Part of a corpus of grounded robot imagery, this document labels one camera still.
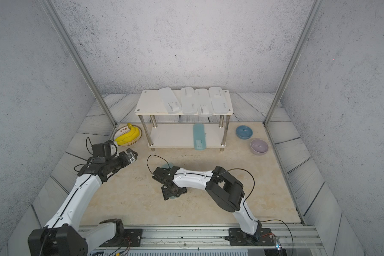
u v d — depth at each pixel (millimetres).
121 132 1147
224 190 494
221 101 832
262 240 728
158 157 826
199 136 1046
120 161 724
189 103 813
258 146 1033
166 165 1005
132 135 1078
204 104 799
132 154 741
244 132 1138
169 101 833
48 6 697
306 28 763
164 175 696
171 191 765
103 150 625
